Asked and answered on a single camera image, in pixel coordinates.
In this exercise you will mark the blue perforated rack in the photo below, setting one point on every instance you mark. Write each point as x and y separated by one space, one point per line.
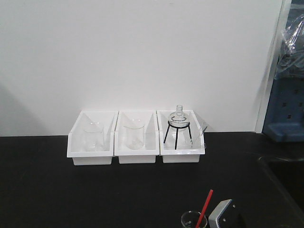
284 121

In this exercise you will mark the right white plastic bin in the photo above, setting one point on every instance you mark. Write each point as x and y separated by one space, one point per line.
187 151

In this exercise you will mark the round bottom glass flask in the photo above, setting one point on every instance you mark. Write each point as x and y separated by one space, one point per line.
178 118

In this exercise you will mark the left white plastic bin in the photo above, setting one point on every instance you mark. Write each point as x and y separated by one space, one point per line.
75 143

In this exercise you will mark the black tripod stand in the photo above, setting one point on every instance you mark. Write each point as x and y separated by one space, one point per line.
177 128

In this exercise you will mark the clear glass beaker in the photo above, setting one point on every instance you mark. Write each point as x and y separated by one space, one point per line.
189 219

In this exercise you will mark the white plastic bin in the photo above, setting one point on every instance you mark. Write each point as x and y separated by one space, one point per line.
187 151
151 148
75 143

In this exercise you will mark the clear plastic bag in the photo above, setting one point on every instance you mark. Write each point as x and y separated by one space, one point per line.
291 60

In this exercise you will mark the clear beaker in left bin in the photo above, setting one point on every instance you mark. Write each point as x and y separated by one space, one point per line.
94 137

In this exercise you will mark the middle white plastic bin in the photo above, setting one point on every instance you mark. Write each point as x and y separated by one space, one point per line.
151 148

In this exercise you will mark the clear beaker in middle bin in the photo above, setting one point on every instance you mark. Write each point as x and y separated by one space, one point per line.
134 134

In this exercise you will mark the red stirring rod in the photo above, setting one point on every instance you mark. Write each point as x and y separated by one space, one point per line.
205 206

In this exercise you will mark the clear beaker in bin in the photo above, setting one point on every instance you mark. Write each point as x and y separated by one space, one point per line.
134 134
94 137

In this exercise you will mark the black lab sink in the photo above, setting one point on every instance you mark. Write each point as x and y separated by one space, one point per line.
288 175

